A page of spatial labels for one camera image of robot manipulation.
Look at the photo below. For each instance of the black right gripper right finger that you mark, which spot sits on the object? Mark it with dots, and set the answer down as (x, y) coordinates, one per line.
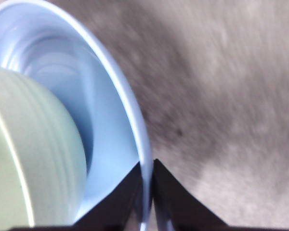
(178, 207)

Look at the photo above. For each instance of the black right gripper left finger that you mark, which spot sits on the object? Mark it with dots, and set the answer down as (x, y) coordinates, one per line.
(118, 204)

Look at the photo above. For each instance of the green ribbed bowl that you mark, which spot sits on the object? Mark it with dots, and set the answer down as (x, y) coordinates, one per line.
(33, 149)

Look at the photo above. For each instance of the blue round plate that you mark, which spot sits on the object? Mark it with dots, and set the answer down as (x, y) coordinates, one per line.
(69, 60)

